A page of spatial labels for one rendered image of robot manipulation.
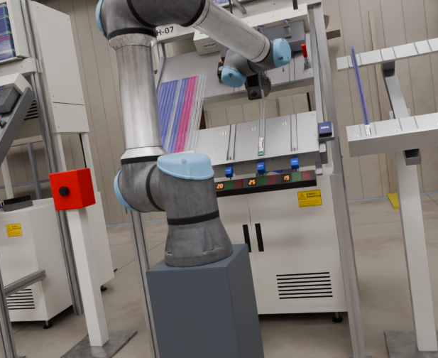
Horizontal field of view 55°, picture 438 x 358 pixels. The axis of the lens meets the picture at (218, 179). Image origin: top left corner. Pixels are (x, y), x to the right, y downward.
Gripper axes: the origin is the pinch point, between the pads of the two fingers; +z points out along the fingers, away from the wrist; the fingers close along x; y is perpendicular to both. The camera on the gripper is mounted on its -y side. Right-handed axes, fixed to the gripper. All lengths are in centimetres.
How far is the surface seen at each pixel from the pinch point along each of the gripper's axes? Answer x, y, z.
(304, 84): -12.3, 26.0, 35.1
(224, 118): 104, 169, 280
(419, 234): -46, -53, 15
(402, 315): -41, -74, 62
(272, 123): -3.4, -13.8, -2.7
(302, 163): -13.1, -31.1, -4.4
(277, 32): -6.3, 31.4, 3.3
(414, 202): -46, -43, 10
